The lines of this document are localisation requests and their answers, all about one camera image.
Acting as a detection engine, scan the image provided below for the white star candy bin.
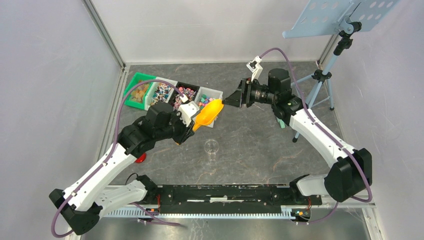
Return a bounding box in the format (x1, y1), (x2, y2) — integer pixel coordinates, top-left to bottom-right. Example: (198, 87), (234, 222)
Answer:
(195, 87), (223, 128)

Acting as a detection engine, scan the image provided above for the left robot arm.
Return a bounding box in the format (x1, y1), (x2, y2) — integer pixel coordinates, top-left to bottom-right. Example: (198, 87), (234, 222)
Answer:
(49, 101), (200, 238)

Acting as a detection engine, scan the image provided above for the green candy bin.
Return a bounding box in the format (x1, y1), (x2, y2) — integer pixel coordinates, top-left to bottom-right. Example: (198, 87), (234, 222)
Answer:
(123, 72), (156, 110)

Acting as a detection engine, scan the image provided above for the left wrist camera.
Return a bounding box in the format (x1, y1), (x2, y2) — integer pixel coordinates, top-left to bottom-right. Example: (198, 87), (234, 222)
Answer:
(177, 94), (200, 127)

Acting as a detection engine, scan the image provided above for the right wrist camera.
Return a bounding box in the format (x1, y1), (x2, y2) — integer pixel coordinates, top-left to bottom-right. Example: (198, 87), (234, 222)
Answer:
(246, 56), (263, 82)

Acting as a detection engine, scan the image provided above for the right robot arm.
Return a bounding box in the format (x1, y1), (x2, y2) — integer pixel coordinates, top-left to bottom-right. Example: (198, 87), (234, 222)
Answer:
(223, 68), (372, 204)

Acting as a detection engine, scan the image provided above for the white lollipop bin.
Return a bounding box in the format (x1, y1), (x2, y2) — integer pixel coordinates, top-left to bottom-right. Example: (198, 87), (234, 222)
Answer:
(143, 82), (175, 111)

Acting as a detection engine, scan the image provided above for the aluminium frame post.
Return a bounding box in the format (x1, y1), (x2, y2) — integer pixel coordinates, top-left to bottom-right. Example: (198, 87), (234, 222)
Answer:
(82, 0), (126, 69)

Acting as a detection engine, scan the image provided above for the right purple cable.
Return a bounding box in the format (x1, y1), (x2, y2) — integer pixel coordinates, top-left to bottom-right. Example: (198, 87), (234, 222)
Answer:
(258, 47), (374, 226)

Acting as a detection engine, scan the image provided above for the orange plastic scoop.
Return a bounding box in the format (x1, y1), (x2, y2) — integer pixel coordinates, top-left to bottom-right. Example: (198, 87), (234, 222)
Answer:
(192, 99), (224, 132)

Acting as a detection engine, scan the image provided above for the red jar lid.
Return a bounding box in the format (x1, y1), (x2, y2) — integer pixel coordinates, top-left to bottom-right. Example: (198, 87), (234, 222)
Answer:
(134, 153), (147, 164)

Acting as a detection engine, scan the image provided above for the black swirl lollipop bin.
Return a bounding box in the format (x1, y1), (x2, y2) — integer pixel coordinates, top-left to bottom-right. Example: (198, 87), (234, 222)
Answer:
(168, 81), (200, 110)

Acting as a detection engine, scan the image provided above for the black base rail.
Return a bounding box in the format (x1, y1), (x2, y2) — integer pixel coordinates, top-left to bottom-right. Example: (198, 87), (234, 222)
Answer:
(138, 184), (323, 214)

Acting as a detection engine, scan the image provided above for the clear plastic jar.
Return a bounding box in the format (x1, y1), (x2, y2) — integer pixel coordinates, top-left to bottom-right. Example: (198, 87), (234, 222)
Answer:
(204, 139), (219, 155)

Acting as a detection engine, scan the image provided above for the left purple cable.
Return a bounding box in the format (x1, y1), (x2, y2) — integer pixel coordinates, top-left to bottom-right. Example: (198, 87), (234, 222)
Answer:
(50, 78), (186, 239)

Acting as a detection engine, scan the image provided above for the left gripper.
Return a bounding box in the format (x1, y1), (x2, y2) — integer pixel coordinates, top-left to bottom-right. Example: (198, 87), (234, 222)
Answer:
(155, 109), (196, 145)

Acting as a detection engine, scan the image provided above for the blue music stand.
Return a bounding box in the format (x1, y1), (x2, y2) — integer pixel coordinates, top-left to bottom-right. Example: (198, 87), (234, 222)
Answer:
(276, 0), (402, 143)

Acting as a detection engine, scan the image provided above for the purple cable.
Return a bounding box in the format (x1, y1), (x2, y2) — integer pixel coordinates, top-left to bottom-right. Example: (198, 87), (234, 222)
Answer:
(258, 47), (374, 226)
(50, 78), (186, 239)

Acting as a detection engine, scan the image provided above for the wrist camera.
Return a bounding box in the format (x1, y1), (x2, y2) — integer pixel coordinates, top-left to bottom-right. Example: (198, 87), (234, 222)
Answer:
(177, 94), (200, 127)
(246, 56), (263, 82)

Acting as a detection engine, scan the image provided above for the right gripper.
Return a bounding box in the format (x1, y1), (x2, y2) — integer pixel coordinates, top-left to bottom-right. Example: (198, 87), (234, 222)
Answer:
(222, 77), (278, 108)

